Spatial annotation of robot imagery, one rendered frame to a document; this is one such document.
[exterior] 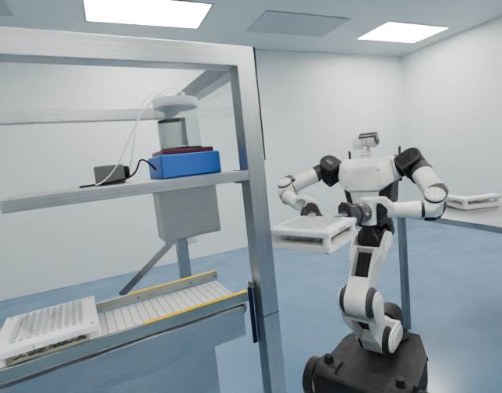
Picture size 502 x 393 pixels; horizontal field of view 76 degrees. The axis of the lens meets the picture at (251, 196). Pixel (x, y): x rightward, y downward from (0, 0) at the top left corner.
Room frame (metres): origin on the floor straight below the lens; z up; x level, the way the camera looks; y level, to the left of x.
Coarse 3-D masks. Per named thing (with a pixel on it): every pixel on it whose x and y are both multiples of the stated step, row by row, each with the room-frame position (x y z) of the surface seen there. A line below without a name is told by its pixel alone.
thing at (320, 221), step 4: (296, 220) 1.22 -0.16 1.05; (300, 220) 1.23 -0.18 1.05; (304, 220) 1.22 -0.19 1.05; (308, 220) 1.20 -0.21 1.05; (312, 220) 1.19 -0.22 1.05; (316, 220) 1.18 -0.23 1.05; (320, 220) 1.18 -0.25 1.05; (324, 220) 1.17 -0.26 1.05; (328, 220) 1.16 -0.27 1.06; (332, 220) 1.17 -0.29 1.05; (288, 224) 1.17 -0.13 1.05; (292, 224) 1.16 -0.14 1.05; (296, 224) 1.16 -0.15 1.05; (300, 224) 1.15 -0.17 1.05; (304, 224) 1.15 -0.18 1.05; (308, 224) 1.14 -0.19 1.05; (312, 224) 1.13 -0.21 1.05; (316, 224) 1.12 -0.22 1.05; (320, 224) 1.11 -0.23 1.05; (324, 224) 1.12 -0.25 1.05; (320, 240) 1.09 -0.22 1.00
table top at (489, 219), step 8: (496, 192) 2.48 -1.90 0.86; (448, 208) 2.07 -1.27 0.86; (456, 208) 2.04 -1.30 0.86; (480, 208) 1.97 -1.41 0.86; (488, 208) 1.95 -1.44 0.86; (496, 208) 1.93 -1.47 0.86; (448, 216) 1.85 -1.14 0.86; (456, 216) 1.83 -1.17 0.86; (464, 216) 1.82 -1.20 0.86; (472, 216) 1.79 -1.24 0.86; (480, 216) 1.78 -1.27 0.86; (488, 216) 1.76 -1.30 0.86; (496, 216) 1.74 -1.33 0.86; (448, 224) 1.80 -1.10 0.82; (456, 224) 1.75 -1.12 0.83; (464, 224) 1.71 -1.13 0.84; (472, 224) 1.66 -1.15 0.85; (480, 224) 1.63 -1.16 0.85; (488, 224) 1.60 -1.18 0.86; (496, 224) 1.58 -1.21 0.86
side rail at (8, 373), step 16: (224, 304) 1.00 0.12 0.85; (160, 320) 0.91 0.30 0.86; (176, 320) 0.93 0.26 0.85; (112, 336) 0.84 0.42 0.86; (128, 336) 0.86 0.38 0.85; (48, 352) 0.79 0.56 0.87; (64, 352) 0.79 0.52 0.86; (80, 352) 0.81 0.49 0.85; (0, 368) 0.74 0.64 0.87; (16, 368) 0.74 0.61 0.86; (32, 368) 0.76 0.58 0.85
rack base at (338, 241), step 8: (344, 232) 1.17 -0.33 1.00; (352, 232) 1.17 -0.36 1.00; (280, 240) 1.16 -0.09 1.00; (288, 240) 1.15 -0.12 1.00; (336, 240) 1.08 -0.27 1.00; (344, 240) 1.10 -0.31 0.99; (280, 248) 1.13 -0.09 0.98; (288, 248) 1.11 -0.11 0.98; (296, 248) 1.09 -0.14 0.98; (304, 248) 1.07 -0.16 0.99; (312, 248) 1.05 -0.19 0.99; (320, 248) 1.03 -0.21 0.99; (328, 248) 1.02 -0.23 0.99; (336, 248) 1.05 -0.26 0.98
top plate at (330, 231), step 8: (280, 224) 1.23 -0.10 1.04; (336, 224) 1.13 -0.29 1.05; (344, 224) 1.12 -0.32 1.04; (352, 224) 1.17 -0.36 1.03; (272, 232) 1.15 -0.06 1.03; (280, 232) 1.13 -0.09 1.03; (288, 232) 1.11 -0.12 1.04; (296, 232) 1.09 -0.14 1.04; (304, 232) 1.07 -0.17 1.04; (312, 232) 1.05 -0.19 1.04; (320, 232) 1.03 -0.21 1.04; (328, 232) 1.02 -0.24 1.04; (336, 232) 1.06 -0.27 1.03
